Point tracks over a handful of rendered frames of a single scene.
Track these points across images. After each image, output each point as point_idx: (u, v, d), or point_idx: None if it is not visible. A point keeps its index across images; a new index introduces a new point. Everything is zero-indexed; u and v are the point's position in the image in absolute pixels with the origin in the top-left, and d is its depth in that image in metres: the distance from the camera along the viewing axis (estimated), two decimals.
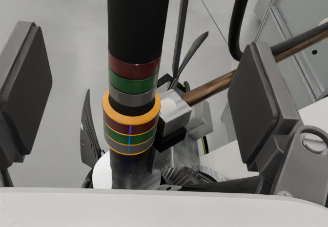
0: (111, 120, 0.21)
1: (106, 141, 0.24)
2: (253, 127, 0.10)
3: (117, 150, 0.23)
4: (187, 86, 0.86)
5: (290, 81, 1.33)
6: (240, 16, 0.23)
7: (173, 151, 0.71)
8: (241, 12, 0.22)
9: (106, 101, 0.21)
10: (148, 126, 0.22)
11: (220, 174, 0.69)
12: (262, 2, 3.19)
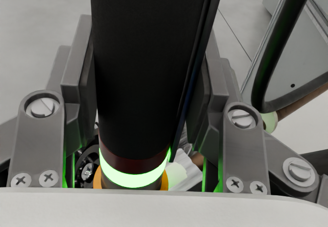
0: None
1: None
2: (194, 106, 0.11)
3: None
4: None
5: (318, 61, 1.15)
6: (271, 71, 0.18)
7: None
8: (272, 66, 0.17)
9: (97, 184, 0.16)
10: None
11: None
12: None
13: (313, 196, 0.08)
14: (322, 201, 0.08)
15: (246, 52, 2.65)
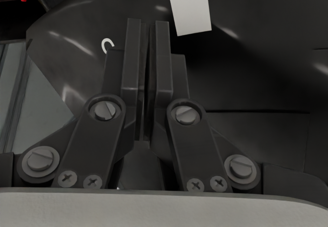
0: None
1: None
2: (146, 103, 0.10)
3: None
4: None
5: None
6: None
7: None
8: None
9: None
10: None
11: None
12: None
13: (258, 188, 0.08)
14: (268, 192, 0.08)
15: None
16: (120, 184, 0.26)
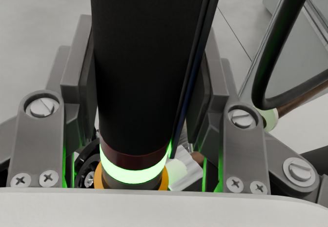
0: None
1: None
2: (194, 107, 0.11)
3: None
4: None
5: (317, 63, 1.16)
6: (271, 67, 0.18)
7: None
8: (273, 63, 0.17)
9: (98, 180, 0.17)
10: None
11: None
12: None
13: (313, 196, 0.08)
14: (322, 201, 0.08)
15: (246, 51, 2.66)
16: None
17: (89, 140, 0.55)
